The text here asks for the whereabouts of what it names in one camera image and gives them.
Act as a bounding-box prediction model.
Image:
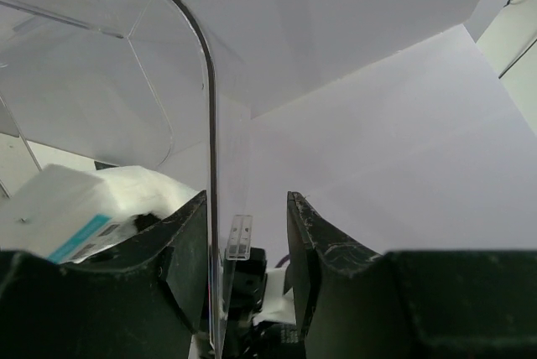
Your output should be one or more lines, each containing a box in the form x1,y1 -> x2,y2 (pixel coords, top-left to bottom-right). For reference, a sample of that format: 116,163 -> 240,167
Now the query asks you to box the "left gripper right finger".
287,192 -> 536,358

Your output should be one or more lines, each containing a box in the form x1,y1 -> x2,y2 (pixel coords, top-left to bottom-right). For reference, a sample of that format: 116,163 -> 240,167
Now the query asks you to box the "cotton pad packet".
1,164 -> 196,263

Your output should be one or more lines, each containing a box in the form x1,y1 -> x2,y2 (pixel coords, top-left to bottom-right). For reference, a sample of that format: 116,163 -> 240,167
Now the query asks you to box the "clear acrylic drawer organizer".
1,0 -> 250,357

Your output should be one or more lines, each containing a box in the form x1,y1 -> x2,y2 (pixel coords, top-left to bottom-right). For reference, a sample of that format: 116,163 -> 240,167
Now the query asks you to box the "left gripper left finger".
1,192 -> 208,358

